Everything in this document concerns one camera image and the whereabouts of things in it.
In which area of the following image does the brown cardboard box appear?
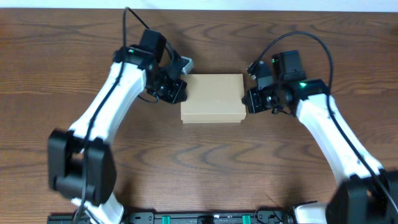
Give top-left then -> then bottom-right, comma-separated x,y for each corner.
180,73 -> 246,124

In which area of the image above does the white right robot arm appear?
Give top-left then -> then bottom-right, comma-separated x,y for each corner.
242,50 -> 397,223

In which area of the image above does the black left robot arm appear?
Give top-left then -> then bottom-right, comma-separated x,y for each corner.
47,29 -> 193,223

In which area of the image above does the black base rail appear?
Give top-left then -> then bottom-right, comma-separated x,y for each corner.
46,208 -> 296,224

